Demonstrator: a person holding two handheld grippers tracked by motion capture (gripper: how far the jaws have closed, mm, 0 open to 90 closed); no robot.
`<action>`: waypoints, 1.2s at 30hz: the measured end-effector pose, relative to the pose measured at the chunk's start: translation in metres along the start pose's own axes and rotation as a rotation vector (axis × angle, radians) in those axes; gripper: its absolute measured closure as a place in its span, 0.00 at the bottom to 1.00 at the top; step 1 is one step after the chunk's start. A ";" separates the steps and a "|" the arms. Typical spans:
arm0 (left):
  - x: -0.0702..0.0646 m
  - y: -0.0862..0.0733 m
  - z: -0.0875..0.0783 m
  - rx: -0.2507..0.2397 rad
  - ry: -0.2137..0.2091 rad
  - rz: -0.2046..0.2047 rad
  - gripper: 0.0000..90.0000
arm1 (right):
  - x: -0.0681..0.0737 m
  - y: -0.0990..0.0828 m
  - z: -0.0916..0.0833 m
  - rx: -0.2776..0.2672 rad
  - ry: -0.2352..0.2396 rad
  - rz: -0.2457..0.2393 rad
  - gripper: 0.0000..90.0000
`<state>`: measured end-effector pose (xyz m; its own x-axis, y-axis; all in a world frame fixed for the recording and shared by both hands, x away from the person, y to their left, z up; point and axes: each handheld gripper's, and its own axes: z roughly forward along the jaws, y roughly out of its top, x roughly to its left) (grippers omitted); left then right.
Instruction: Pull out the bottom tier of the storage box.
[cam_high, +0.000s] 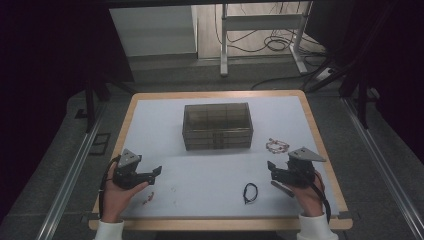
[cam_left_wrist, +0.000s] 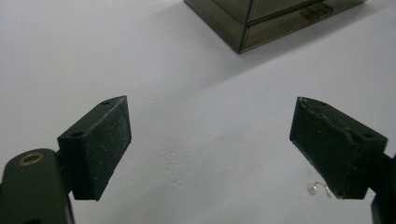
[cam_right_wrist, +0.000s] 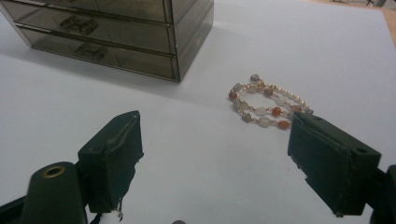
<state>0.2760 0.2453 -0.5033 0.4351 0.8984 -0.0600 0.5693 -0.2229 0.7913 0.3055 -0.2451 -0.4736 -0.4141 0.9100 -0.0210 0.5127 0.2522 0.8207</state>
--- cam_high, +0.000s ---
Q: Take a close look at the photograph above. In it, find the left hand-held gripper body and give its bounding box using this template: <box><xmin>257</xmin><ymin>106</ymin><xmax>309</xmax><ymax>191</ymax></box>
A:
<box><xmin>112</xmin><ymin>148</ymin><xmax>143</xmax><ymax>190</ymax></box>

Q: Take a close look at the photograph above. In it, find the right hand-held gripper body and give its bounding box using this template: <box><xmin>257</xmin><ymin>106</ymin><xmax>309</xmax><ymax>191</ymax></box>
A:
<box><xmin>281</xmin><ymin>146</ymin><xmax>327</xmax><ymax>189</ymax></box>

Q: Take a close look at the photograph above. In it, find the beaded bracelet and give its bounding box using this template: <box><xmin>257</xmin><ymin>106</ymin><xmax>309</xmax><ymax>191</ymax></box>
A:
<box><xmin>265</xmin><ymin>137</ymin><xmax>290</xmax><ymax>155</ymax></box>

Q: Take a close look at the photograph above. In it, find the black cord bracelet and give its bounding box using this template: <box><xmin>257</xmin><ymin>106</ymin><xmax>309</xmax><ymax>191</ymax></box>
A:
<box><xmin>242</xmin><ymin>182</ymin><xmax>259</xmax><ymax>205</ymax></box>

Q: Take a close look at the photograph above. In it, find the smoky clear drawer box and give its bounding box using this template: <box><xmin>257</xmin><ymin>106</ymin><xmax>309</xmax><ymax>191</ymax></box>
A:
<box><xmin>181</xmin><ymin>102</ymin><xmax>254</xmax><ymax>152</ymax></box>

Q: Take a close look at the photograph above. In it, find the person's right hand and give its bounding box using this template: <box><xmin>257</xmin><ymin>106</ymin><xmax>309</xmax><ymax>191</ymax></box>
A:
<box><xmin>289</xmin><ymin>171</ymin><xmax>326</xmax><ymax>218</ymax></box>

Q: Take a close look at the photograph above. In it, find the person's left hand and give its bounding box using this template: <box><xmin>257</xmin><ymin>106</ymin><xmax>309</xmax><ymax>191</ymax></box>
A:
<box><xmin>101</xmin><ymin>163</ymin><xmax>149</xmax><ymax>223</ymax></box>

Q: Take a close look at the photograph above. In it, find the white table mat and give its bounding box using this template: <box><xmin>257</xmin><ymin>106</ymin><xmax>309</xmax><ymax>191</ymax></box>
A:
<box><xmin>98</xmin><ymin>95</ymin><xmax>340</xmax><ymax>219</ymax></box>

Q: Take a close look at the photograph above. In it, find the black metal stand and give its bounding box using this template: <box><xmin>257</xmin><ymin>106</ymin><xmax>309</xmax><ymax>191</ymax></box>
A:
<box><xmin>304</xmin><ymin>56</ymin><xmax>379</xmax><ymax>130</ymax></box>
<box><xmin>83</xmin><ymin>76</ymin><xmax>136</xmax><ymax>134</ymax></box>

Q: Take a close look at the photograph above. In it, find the white power strip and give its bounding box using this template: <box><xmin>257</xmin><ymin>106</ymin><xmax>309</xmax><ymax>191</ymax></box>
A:
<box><xmin>314</xmin><ymin>67</ymin><xmax>335</xmax><ymax>83</ymax></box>

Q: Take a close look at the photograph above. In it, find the dark curtain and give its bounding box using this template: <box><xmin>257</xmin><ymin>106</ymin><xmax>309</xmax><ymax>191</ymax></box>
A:
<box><xmin>0</xmin><ymin>0</ymin><xmax>135</xmax><ymax>223</ymax></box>
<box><xmin>304</xmin><ymin>0</ymin><xmax>424</xmax><ymax>164</ymax></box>

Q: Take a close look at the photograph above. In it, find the white panel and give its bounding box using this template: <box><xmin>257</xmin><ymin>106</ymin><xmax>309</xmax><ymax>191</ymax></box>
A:
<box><xmin>109</xmin><ymin>4</ymin><xmax>198</xmax><ymax>58</ymax></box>

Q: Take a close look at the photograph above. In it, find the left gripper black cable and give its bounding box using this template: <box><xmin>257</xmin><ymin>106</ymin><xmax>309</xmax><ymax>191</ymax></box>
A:
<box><xmin>98</xmin><ymin>156</ymin><xmax>121</xmax><ymax>219</ymax></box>

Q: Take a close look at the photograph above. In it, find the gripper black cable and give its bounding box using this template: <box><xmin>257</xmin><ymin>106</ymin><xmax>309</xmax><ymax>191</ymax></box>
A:
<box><xmin>308</xmin><ymin>171</ymin><xmax>332</xmax><ymax>224</ymax></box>
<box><xmin>98</xmin><ymin>156</ymin><xmax>121</xmax><ymax>219</ymax></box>

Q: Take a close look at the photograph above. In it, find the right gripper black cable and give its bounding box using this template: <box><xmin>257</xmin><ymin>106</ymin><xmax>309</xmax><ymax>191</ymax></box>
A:
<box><xmin>308</xmin><ymin>171</ymin><xmax>332</xmax><ymax>224</ymax></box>

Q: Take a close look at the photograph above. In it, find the black floor bracket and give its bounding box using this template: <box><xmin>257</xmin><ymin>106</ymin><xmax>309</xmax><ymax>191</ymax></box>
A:
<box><xmin>88</xmin><ymin>132</ymin><xmax>112</xmax><ymax>156</ymax></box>

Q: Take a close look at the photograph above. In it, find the aluminium floor rail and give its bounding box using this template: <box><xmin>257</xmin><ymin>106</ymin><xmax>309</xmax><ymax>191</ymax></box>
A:
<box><xmin>35</xmin><ymin>103</ymin><xmax>107</xmax><ymax>240</ymax></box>
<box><xmin>342</xmin><ymin>96</ymin><xmax>424</xmax><ymax>240</ymax></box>

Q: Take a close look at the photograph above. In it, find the black floor cable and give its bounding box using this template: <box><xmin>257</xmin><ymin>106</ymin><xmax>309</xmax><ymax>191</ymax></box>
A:
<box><xmin>250</xmin><ymin>71</ymin><xmax>326</xmax><ymax>91</ymax></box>

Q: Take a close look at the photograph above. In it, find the bundle of floor cables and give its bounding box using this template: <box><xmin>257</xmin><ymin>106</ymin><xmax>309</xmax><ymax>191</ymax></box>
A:
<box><xmin>214</xmin><ymin>2</ymin><xmax>329</xmax><ymax>56</ymax></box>

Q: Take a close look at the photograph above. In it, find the white metal desk frame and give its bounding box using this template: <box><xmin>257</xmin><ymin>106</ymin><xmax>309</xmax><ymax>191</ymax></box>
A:
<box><xmin>219</xmin><ymin>3</ymin><xmax>309</xmax><ymax>78</ymax></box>

